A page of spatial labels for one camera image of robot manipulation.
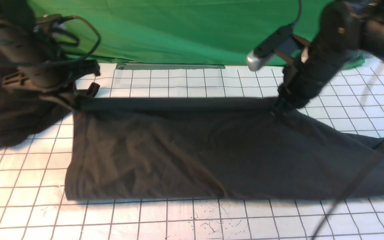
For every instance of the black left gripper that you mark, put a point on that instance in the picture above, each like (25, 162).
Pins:
(47, 81)

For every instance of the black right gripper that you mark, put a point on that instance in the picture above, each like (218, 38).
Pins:
(302, 82)

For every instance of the gray long-sleeved shirt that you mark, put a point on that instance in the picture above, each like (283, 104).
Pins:
(130, 148)

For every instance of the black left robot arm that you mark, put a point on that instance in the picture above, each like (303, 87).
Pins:
(35, 46)

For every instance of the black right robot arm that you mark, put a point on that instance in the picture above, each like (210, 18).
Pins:
(346, 27)

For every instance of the metal strip on table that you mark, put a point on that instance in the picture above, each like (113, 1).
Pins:
(149, 66)

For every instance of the dark crumpled garment pile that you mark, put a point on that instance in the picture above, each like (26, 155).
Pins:
(25, 114)

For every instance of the green backdrop cloth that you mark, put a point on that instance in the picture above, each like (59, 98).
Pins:
(176, 31)

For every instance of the white grid-pattern mat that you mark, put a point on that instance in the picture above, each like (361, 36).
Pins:
(32, 200)

